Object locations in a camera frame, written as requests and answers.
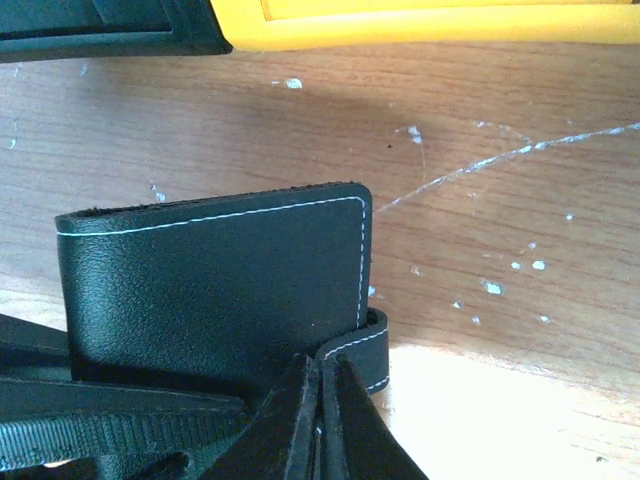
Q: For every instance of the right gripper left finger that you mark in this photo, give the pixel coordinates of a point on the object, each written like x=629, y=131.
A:
x=280, y=441

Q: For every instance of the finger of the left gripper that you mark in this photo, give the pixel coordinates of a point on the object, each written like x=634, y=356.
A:
x=55, y=427

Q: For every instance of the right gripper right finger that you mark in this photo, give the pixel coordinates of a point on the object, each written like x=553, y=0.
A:
x=356, y=443

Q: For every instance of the black leather card holder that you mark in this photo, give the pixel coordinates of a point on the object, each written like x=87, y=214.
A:
x=219, y=294

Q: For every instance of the black bin left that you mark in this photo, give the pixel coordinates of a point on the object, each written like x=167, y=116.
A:
x=36, y=30

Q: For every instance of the yellow bin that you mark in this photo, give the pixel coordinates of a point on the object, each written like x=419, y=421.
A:
x=256, y=25

